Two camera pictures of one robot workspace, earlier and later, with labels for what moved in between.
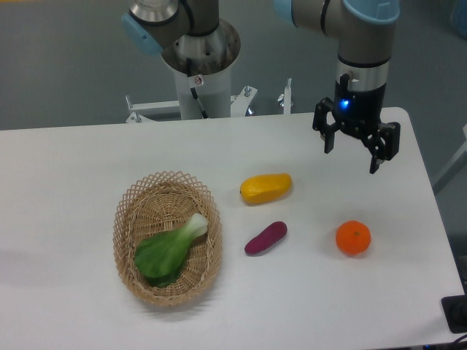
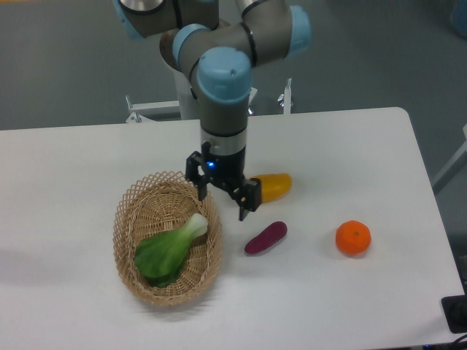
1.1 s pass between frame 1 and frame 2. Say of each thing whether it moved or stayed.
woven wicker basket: stayed
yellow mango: stayed
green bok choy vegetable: stayed
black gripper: moved
